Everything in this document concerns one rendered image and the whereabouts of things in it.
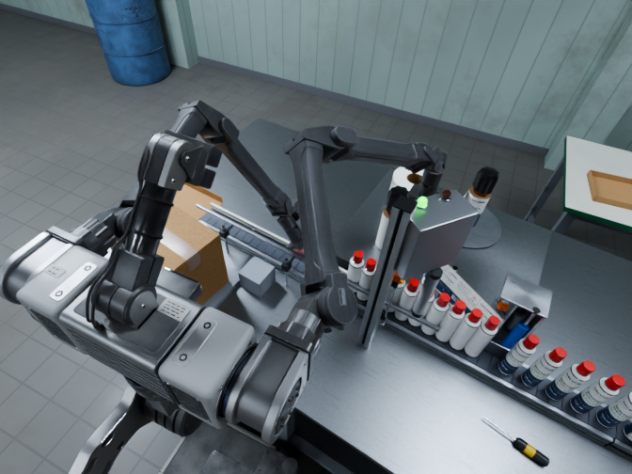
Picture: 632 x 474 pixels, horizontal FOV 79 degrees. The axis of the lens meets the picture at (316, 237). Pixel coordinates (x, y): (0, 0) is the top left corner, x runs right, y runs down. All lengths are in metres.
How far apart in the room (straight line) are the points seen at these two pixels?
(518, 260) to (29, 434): 2.41
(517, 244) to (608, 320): 0.42
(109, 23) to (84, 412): 3.58
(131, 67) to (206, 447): 3.93
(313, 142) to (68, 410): 2.00
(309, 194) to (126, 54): 4.14
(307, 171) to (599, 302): 1.43
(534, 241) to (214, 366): 1.58
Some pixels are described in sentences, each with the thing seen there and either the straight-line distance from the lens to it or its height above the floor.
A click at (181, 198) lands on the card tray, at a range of 1.93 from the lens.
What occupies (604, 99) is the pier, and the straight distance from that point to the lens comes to 3.90.
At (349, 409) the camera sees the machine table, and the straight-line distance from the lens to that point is 1.33.
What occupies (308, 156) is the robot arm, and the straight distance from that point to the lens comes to 0.82.
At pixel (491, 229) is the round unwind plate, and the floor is 0.89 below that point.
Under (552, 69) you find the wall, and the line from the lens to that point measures 4.00.
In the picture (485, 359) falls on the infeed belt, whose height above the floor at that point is 0.88.
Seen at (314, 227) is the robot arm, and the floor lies 1.53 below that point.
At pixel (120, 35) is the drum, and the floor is 0.53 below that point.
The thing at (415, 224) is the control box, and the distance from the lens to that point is 0.89.
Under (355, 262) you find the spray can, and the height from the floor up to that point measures 1.05.
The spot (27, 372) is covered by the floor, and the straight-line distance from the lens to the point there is 2.68.
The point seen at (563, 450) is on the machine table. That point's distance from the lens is 1.52.
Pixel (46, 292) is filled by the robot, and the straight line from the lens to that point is 0.79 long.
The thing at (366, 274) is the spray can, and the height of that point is 1.04.
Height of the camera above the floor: 2.08
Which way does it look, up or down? 47 degrees down
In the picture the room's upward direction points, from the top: 4 degrees clockwise
